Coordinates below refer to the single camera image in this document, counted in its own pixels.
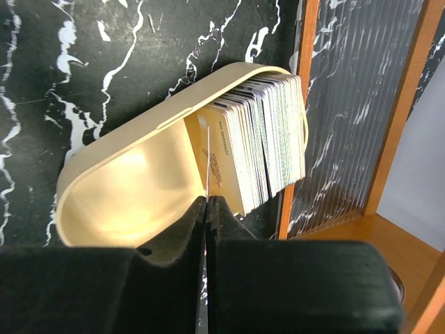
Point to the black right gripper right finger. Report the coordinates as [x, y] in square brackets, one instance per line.
[308, 286]

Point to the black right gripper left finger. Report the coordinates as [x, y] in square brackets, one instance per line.
[154, 288]

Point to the beige card tray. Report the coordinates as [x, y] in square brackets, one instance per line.
[130, 185]

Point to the white card stack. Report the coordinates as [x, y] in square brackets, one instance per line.
[258, 137]

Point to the orange wooden shelf rack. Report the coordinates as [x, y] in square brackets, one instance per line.
[360, 63]

